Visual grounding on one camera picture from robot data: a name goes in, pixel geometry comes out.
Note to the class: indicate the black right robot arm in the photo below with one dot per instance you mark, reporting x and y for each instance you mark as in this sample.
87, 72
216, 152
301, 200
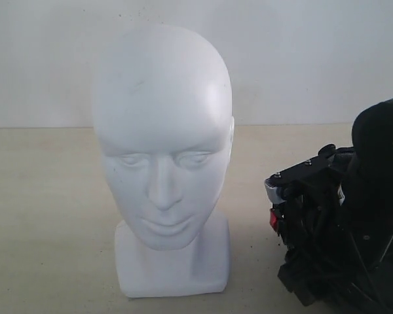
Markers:
372, 138

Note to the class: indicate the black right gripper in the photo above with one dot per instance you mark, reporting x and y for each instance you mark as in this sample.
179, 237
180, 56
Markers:
336, 221

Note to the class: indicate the white mannequin head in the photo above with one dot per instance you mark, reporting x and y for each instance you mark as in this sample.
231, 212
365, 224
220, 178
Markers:
162, 113

